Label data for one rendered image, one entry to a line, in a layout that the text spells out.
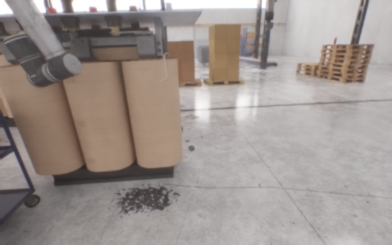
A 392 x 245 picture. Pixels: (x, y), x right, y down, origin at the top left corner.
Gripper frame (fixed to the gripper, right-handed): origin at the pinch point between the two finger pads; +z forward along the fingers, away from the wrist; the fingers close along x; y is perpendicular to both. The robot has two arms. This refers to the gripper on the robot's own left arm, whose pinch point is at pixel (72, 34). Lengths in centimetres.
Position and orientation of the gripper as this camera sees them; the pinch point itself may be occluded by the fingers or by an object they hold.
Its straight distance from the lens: 155.5
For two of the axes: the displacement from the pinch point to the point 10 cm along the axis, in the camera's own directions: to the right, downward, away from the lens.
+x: -9.7, -0.7, 2.5
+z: 2.5, -5.5, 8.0
